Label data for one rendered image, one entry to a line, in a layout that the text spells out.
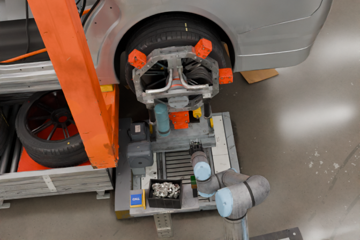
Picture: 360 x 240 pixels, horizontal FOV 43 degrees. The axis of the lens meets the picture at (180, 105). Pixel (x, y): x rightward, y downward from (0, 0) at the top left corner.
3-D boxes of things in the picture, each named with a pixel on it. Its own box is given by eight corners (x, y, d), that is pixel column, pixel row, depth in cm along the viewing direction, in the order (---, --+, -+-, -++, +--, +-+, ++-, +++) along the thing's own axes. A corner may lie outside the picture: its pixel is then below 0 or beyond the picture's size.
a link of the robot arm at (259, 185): (274, 173, 198) (231, 164, 264) (247, 182, 195) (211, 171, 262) (282, 199, 197) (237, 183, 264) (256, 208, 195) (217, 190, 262)
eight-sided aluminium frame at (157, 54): (218, 100, 317) (217, 42, 275) (219, 108, 312) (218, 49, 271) (140, 108, 317) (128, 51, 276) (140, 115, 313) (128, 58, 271)
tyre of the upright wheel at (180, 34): (241, 43, 312) (166, -6, 277) (247, 67, 297) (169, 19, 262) (179, 96, 348) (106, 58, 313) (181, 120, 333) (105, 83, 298)
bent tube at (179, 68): (205, 67, 282) (204, 54, 274) (208, 90, 270) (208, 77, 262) (177, 70, 283) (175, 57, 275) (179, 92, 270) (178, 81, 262)
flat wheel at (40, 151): (99, 90, 373) (93, 69, 355) (121, 151, 332) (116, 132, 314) (19, 115, 361) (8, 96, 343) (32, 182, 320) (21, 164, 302)
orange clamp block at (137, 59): (146, 54, 281) (134, 47, 276) (147, 63, 275) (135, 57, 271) (139, 61, 284) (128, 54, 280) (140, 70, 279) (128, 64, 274)
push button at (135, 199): (142, 195, 286) (141, 193, 285) (142, 205, 282) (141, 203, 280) (130, 196, 286) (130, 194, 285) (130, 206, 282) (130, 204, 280)
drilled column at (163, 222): (172, 223, 322) (166, 193, 290) (173, 237, 315) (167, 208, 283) (158, 224, 322) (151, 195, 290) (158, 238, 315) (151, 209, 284)
